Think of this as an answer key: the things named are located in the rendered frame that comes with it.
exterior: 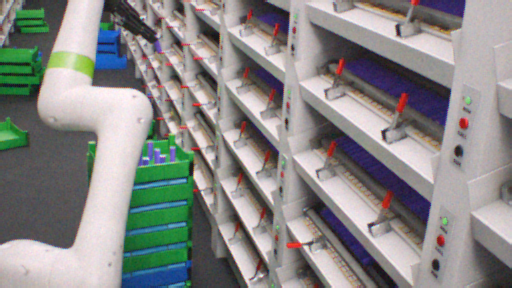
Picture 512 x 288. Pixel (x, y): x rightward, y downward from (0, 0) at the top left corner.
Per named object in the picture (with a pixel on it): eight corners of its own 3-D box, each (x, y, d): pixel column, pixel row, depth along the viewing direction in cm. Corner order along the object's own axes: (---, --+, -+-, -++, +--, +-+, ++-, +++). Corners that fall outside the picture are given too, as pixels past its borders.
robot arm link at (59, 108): (90, 139, 151) (75, 125, 139) (43, 134, 151) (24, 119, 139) (104, 72, 155) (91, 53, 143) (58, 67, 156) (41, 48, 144)
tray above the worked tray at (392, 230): (417, 307, 102) (407, 244, 96) (295, 170, 156) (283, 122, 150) (515, 261, 106) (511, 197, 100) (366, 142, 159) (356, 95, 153)
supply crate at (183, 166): (103, 188, 185) (102, 164, 182) (88, 163, 201) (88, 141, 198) (194, 175, 198) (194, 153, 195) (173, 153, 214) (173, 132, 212)
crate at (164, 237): (105, 255, 193) (104, 233, 190) (91, 227, 210) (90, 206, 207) (192, 240, 206) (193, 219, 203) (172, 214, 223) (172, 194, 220)
